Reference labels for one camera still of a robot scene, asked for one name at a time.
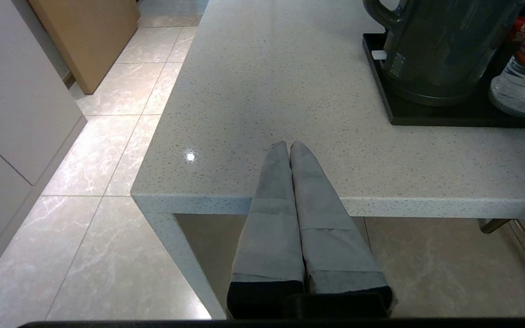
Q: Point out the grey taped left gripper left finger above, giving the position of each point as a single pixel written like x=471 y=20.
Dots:
x=269 y=237

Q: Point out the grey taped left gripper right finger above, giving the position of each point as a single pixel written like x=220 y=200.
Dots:
x=331 y=246

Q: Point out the black electric kettle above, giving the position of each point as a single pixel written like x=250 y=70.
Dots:
x=445 y=48

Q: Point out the metal furniture leg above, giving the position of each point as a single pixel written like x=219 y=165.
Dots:
x=494 y=226

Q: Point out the black serving tray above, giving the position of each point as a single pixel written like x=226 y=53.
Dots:
x=449 y=116

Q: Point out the small white tab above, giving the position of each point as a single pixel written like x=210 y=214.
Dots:
x=379 y=55

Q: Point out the round white coaster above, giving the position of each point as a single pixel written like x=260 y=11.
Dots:
x=515 y=102

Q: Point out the light wooden door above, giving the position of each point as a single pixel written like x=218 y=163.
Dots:
x=89 y=41

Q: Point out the white tall cabinet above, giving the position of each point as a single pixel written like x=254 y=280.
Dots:
x=12 y=114

